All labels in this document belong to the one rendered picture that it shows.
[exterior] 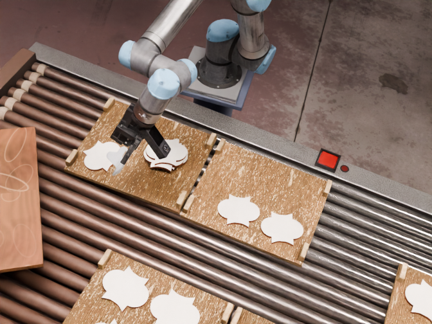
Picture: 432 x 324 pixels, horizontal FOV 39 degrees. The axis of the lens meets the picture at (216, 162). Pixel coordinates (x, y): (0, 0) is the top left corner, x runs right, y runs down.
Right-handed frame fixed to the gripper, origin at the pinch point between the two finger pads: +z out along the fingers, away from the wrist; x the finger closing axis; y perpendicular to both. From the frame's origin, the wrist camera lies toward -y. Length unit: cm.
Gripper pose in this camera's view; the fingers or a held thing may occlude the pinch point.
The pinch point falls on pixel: (125, 161)
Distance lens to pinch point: 182.2
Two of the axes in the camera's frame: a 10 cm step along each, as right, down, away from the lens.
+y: -8.4, -5.4, -1.1
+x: -2.9, 6.1, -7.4
